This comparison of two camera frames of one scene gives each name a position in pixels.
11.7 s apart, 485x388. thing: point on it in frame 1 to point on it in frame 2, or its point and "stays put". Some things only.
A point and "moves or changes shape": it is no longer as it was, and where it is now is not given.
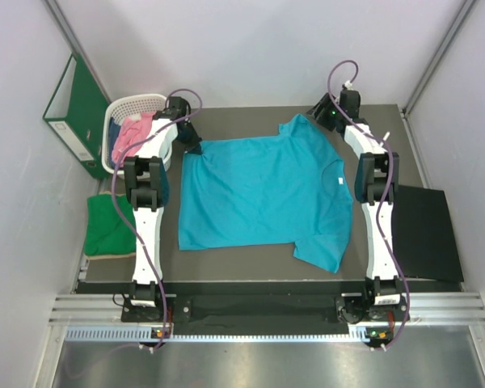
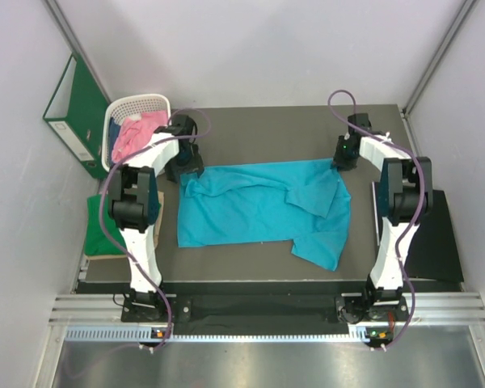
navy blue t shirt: x=113 y=132 stays put
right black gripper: x=323 y=103 to x=338 y=162
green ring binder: x=77 y=112 stays put
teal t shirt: x=288 y=187 moves or changes shape
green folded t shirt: x=107 y=231 stays put
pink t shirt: x=128 y=132 stays put
